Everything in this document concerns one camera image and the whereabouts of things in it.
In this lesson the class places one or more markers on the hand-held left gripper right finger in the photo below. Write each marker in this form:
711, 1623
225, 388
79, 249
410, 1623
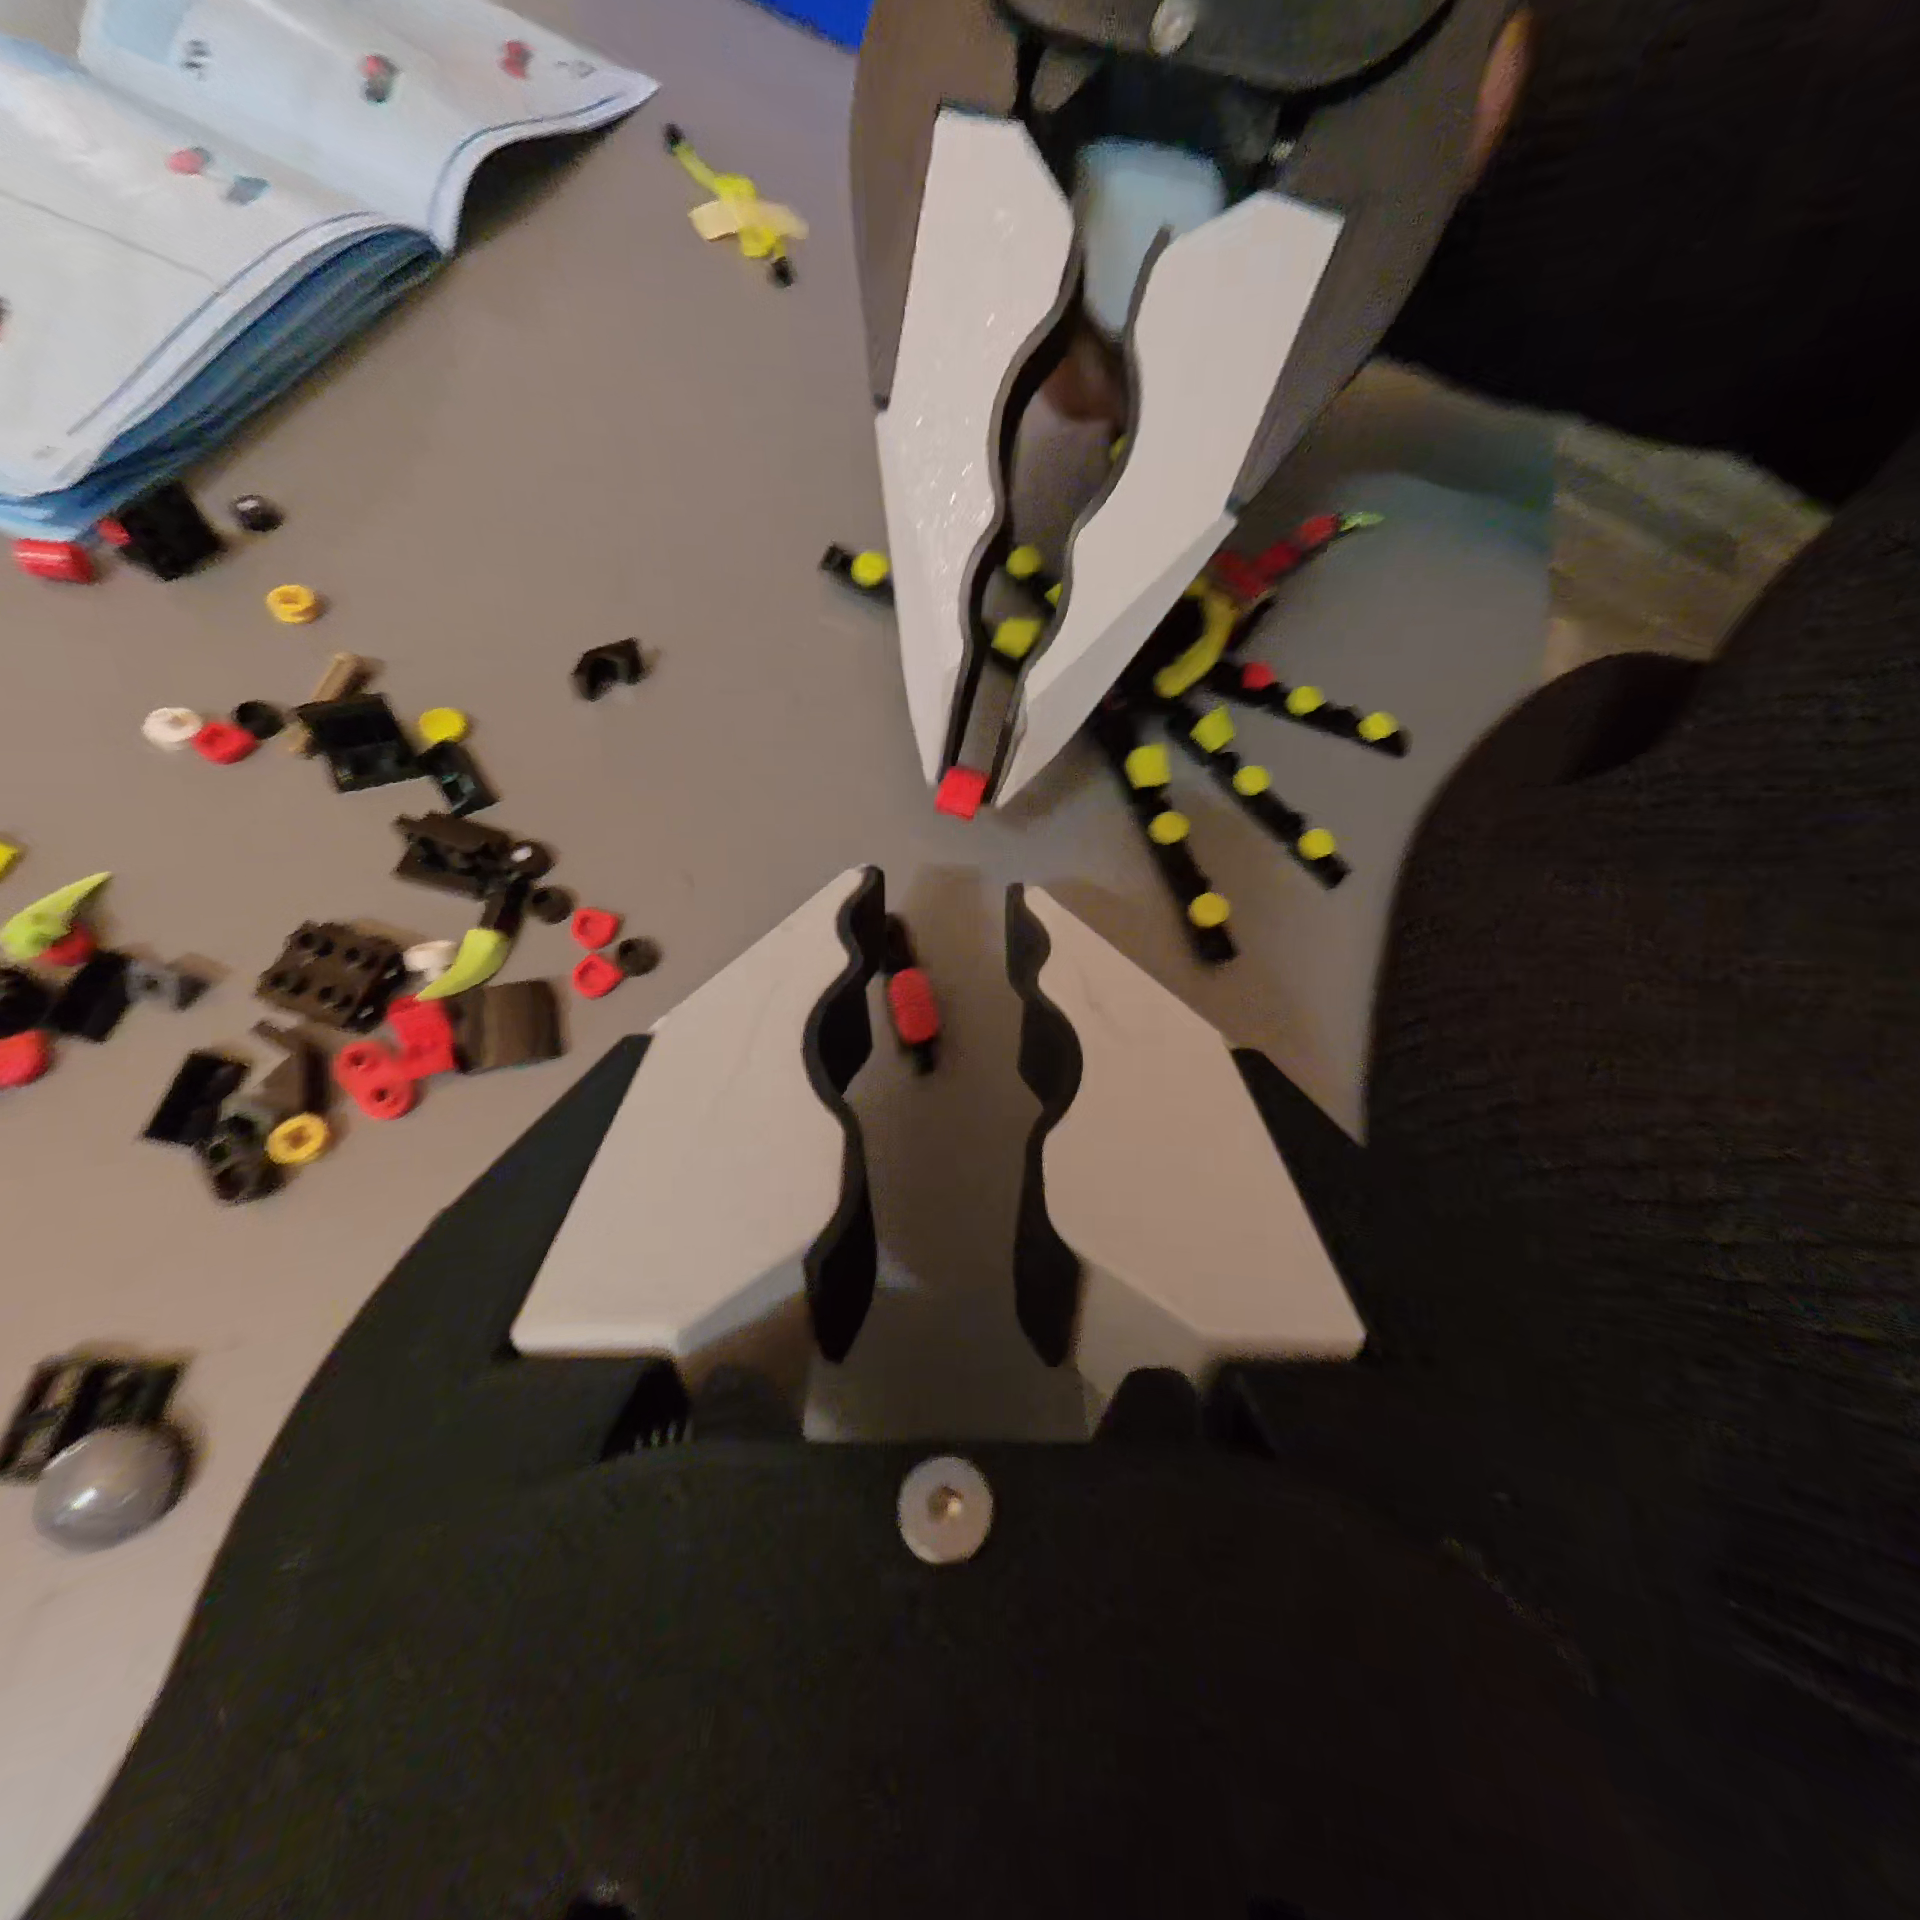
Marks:
1196, 1210

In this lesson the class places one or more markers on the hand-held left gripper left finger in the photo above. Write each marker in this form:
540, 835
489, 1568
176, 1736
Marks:
690, 1195

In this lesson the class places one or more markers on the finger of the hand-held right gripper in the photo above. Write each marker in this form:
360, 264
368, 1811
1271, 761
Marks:
961, 345
1216, 392

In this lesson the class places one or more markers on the black lego bar red sleeve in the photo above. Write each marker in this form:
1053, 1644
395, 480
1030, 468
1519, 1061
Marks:
910, 1002

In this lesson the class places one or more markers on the black yellow lego spider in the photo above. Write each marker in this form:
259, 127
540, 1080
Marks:
1216, 733

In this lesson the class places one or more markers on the black lego bar red tip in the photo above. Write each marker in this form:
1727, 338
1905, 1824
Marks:
961, 791

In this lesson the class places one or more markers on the small red curved lego tile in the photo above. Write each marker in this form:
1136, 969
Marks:
594, 921
594, 983
225, 747

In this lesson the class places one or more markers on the shiny black lego tile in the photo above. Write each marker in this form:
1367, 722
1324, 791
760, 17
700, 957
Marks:
519, 1028

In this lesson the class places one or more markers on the red lego brick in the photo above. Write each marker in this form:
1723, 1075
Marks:
427, 1035

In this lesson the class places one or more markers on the red holed lego plate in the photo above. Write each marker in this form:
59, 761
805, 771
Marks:
379, 1080

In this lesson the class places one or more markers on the white round lego piece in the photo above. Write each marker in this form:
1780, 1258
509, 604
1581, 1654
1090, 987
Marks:
431, 957
167, 733

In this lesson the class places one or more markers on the yellow round lego piece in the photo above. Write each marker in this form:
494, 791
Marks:
293, 604
296, 1145

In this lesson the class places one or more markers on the black lego hinge plate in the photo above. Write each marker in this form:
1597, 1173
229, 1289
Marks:
456, 853

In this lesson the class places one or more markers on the dark brown lego piece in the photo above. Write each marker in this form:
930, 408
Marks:
284, 1075

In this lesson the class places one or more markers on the black holed lego brick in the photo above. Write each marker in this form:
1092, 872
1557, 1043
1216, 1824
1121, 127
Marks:
329, 969

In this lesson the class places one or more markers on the black lego connector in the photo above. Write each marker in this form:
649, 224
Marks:
235, 1170

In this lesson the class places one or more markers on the flat black lego plate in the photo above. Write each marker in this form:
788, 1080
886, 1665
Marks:
199, 1096

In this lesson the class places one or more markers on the yellow round lego tile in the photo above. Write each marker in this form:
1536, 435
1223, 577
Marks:
442, 733

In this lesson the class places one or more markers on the large black lego plate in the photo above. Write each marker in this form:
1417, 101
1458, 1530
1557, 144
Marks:
360, 747

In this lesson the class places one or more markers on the dark grey lego piece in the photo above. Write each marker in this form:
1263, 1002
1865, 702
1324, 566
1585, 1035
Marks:
167, 983

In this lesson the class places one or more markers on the black sloped lego piece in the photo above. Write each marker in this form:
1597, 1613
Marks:
93, 995

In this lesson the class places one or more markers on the tan lego pin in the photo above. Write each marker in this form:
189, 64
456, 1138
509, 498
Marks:
341, 672

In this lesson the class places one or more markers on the grey lego dome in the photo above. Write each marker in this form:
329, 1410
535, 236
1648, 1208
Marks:
107, 1487

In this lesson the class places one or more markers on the red lego piece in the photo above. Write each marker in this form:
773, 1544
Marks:
15, 1061
59, 557

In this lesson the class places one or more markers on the lime lego claw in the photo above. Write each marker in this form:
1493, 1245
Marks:
53, 919

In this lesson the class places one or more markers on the black round white-centred lego piece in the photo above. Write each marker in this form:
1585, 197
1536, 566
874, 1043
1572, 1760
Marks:
259, 511

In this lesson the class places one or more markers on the person's right hand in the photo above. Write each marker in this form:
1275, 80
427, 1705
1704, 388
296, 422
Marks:
1502, 104

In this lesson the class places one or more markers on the lime claw on black bar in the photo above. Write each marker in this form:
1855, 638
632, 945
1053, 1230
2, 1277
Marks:
469, 965

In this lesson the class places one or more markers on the person's black sweater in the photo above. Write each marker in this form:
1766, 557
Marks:
1648, 1131

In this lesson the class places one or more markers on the open instruction booklet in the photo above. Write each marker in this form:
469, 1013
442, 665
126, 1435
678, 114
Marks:
225, 224

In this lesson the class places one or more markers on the black lego bracket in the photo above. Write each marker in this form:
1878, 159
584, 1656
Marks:
602, 665

